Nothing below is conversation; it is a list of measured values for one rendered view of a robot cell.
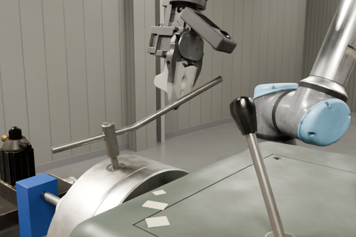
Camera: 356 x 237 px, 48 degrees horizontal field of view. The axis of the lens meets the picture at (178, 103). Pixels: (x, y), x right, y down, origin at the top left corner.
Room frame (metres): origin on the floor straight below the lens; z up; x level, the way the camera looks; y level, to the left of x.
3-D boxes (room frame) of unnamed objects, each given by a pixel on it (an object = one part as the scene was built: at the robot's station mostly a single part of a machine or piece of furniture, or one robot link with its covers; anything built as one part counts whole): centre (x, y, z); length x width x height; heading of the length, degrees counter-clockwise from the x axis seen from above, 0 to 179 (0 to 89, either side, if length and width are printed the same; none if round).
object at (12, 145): (1.15, 0.48, 1.13); 0.08 x 0.08 x 0.03
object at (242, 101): (0.47, -0.08, 1.38); 0.04 x 0.03 x 0.05; 49
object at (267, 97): (1.05, -0.27, 1.27); 0.13 x 0.12 x 0.14; 25
